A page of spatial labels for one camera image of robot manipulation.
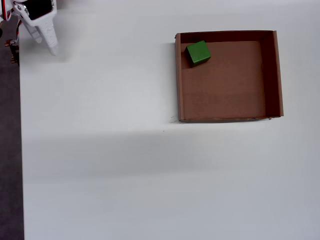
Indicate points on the brown cardboard box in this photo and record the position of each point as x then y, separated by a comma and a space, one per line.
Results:
225, 87

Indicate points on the green cube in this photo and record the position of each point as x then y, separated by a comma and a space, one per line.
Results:
198, 52

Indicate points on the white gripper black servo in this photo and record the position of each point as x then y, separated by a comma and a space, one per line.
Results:
43, 23

